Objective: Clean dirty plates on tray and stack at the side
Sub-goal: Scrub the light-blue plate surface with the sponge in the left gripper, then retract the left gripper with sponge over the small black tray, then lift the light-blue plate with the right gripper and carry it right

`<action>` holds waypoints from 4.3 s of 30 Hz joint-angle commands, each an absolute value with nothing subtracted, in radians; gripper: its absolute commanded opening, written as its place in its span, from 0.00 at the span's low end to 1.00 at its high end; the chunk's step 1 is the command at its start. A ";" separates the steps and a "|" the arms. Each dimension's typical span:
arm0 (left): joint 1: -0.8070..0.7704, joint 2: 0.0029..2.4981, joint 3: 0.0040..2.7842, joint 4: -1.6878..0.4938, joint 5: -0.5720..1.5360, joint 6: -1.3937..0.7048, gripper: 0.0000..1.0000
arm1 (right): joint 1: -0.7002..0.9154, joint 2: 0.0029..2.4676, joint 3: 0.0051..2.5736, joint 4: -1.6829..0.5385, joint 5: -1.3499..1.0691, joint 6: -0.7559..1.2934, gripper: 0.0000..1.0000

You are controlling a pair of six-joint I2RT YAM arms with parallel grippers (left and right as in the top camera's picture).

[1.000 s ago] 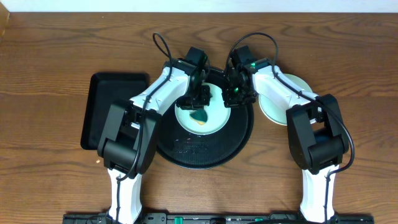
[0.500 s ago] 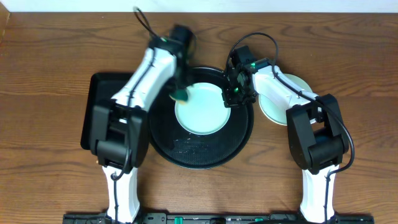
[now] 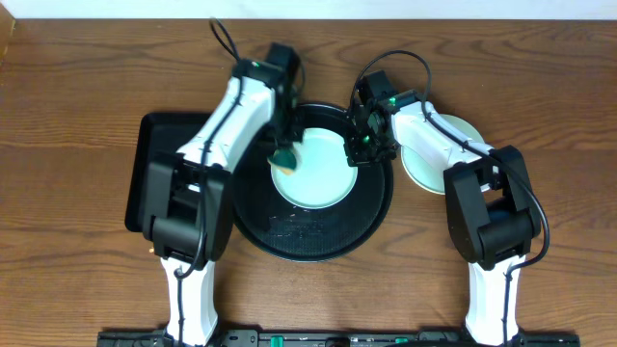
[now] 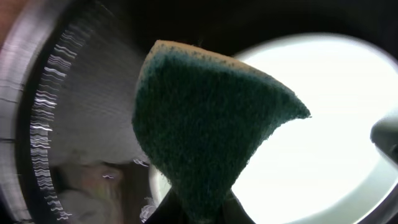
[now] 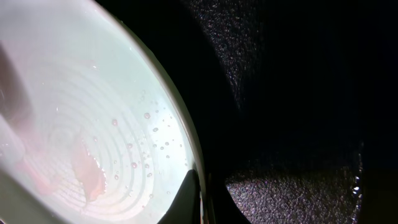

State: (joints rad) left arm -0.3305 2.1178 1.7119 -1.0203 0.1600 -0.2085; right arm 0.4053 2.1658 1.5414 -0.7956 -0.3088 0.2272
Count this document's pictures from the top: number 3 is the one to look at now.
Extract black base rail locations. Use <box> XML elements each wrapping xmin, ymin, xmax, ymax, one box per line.
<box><xmin>95</xmin><ymin>328</ymin><xmax>581</xmax><ymax>347</ymax></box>

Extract green yellow sponge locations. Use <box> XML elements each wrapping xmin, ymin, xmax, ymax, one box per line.
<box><xmin>267</xmin><ymin>147</ymin><xmax>298</xmax><ymax>175</ymax></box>

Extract white plate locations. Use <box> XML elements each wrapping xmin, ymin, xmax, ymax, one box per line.
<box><xmin>400</xmin><ymin>114</ymin><xmax>485</xmax><ymax>195</ymax></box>

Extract mint green plate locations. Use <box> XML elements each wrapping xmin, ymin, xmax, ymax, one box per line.
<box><xmin>271</xmin><ymin>127</ymin><xmax>359</xmax><ymax>209</ymax></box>

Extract rectangular black tray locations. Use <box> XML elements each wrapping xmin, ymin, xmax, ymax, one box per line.
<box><xmin>124</xmin><ymin>111</ymin><xmax>210</xmax><ymax>232</ymax></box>

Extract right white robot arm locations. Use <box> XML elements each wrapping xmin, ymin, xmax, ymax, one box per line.
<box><xmin>344</xmin><ymin>70</ymin><xmax>541</xmax><ymax>346</ymax></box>

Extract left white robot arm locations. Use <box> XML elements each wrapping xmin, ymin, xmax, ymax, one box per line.
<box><xmin>142</xmin><ymin>43</ymin><xmax>303</xmax><ymax>346</ymax></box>

